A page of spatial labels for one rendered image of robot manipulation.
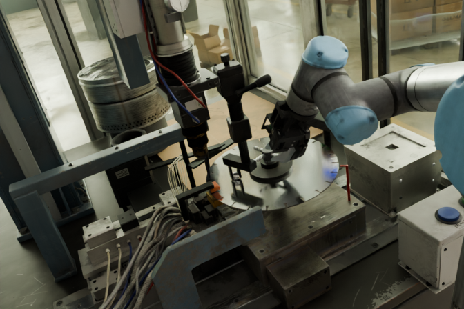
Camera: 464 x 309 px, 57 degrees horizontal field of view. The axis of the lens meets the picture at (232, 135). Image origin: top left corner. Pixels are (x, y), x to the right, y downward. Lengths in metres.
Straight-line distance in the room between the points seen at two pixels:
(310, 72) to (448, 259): 0.49
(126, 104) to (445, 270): 1.09
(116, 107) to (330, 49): 0.95
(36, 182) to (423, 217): 0.88
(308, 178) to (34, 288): 0.78
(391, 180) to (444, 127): 0.72
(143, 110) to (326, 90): 0.94
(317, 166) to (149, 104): 0.74
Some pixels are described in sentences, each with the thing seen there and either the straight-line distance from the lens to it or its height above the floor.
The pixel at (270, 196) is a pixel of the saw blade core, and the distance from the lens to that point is 0.98.
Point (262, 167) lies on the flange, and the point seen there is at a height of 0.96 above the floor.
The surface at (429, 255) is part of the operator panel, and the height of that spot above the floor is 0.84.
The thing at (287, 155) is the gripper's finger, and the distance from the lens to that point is 0.99.
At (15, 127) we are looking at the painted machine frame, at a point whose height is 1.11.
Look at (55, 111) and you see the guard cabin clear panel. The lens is 1.99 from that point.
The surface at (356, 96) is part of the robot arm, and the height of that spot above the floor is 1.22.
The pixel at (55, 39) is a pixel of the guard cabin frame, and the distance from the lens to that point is 1.90.
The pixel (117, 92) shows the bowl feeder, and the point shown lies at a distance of 1.53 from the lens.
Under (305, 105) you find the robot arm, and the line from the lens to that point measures 0.83.
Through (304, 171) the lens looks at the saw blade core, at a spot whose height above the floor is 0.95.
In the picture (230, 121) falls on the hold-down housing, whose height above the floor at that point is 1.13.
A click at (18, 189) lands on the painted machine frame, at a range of 1.15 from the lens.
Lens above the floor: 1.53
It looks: 27 degrees down
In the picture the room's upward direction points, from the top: 12 degrees counter-clockwise
